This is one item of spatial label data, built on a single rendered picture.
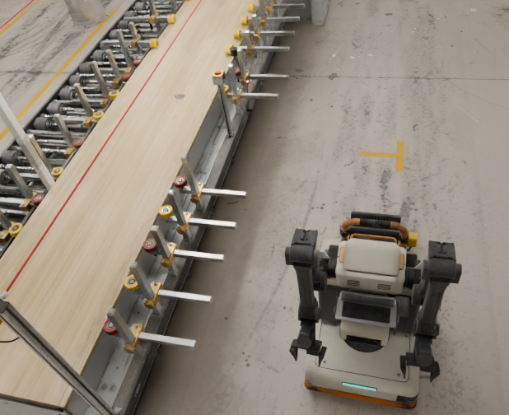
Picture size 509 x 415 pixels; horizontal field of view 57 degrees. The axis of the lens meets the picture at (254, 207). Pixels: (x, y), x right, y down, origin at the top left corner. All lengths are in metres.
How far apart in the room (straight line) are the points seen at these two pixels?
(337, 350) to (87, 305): 1.39
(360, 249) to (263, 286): 1.67
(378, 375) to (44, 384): 1.68
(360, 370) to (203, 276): 1.38
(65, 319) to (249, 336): 1.24
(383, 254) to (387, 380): 1.10
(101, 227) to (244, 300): 1.14
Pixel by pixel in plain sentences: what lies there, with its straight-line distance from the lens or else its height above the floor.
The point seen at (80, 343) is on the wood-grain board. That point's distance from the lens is 2.44.
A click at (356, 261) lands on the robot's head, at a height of 1.35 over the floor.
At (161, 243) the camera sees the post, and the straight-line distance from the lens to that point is 2.49.
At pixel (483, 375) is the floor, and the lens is 3.22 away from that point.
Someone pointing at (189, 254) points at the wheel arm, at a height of 0.86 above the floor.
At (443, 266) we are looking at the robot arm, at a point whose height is 1.62.
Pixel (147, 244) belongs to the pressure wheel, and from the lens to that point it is 2.64.
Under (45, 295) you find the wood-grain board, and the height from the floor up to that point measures 0.90.
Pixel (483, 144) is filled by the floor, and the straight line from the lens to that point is 4.55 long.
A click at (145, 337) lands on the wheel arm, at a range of 2.39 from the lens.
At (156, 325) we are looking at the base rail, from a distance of 2.58.
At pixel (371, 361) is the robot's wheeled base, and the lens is 2.82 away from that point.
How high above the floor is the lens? 2.84
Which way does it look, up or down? 47 degrees down
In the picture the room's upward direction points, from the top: 11 degrees counter-clockwise
